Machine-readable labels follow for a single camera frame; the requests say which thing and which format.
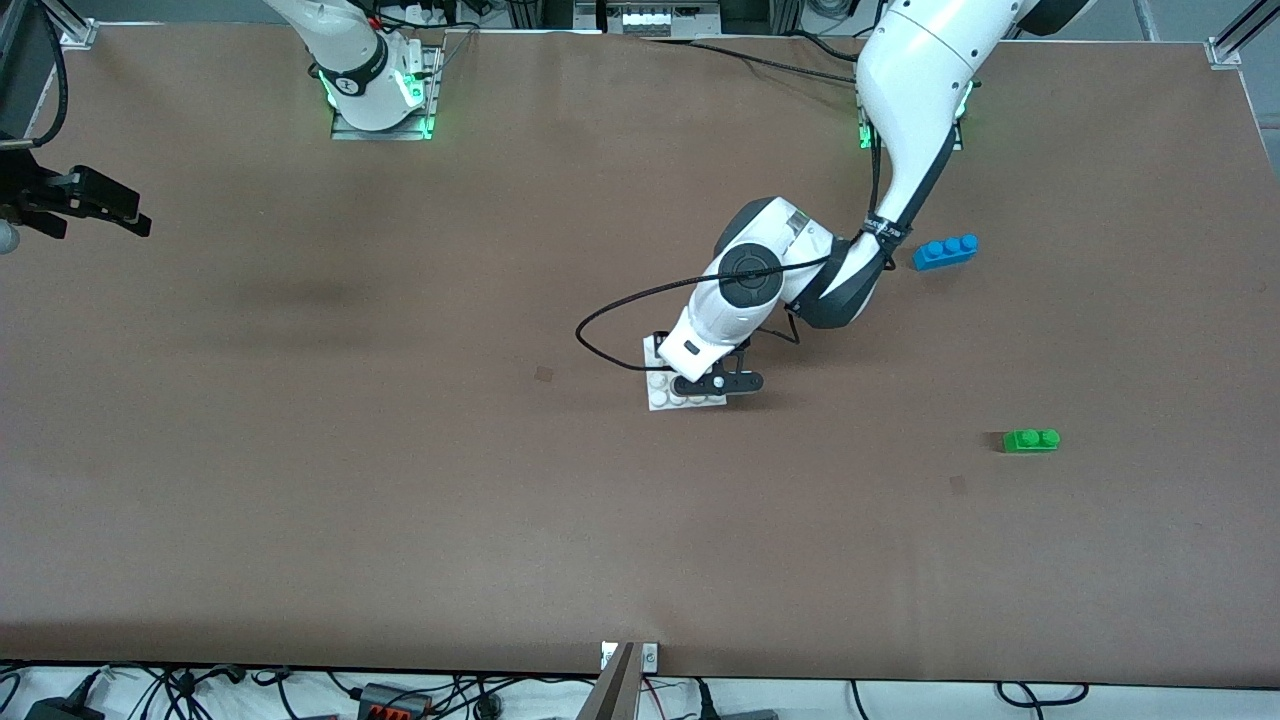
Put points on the white studded base plate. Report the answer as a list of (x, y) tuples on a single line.
[(660, 395)]

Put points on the black power adapter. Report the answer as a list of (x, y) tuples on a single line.
[(60, 712)]

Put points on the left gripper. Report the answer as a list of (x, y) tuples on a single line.
[(659, 339)]

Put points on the green two-stud block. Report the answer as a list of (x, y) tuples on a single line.
[(1031, 440)]

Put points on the brown wooden post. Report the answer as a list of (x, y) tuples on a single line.
[(610, 695)]

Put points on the blue three-stud block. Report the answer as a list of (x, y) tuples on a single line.
[(945, 251)]

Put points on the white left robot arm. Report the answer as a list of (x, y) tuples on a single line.
[(920, 80)]

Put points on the aluminium corner profile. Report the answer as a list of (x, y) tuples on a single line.
[(70, 28), (1228, 48)]

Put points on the white power strip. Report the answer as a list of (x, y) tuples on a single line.
[(655, 18)]

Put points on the white metal bracket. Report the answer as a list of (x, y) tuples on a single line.
[(650, 657)]

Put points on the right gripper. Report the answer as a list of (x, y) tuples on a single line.
[(28, 192)]

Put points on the black box with red connectors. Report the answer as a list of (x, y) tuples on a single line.
[(395, 703)]

